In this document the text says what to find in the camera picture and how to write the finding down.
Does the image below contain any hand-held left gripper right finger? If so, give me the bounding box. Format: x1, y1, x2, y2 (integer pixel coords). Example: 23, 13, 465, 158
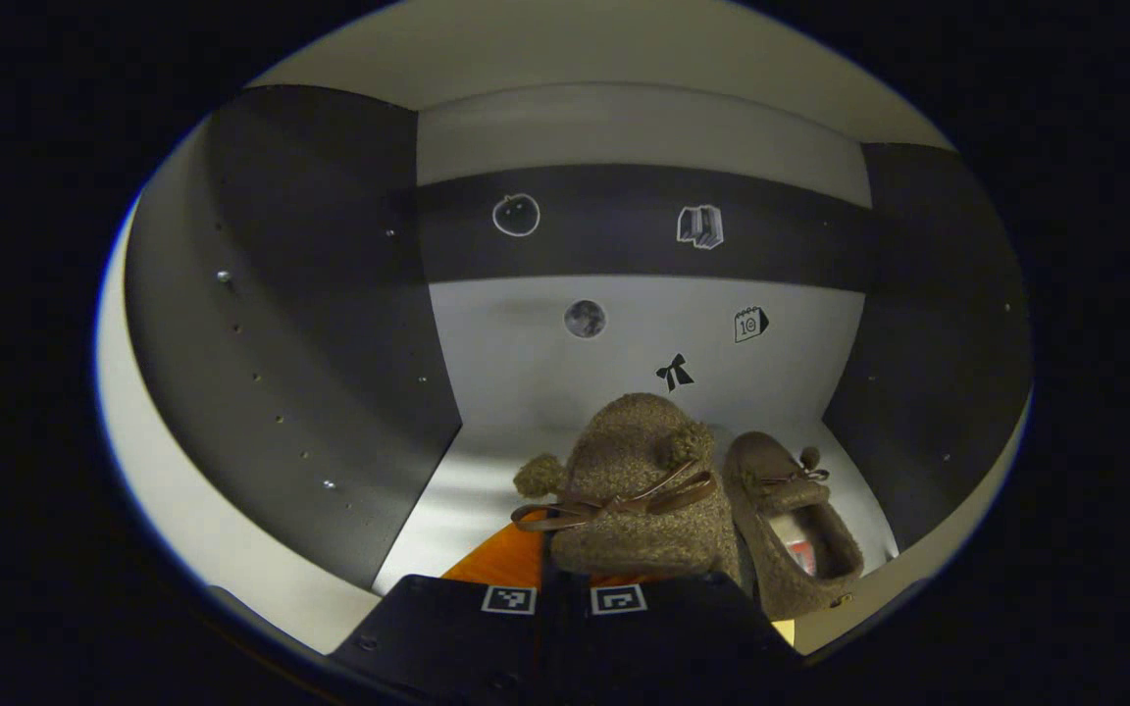
550, 571, 805, 706

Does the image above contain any brown fuzzy slipper shoe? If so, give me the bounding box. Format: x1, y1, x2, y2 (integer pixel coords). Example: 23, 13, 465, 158
510, 392, 745, 580
722, 430, 866, 622

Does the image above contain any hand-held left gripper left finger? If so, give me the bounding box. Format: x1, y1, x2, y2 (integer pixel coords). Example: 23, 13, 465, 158
329, 518, 551, 706

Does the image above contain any white shoe cabinet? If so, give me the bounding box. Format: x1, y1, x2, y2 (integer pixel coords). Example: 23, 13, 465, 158
122, 0, 1033, 599

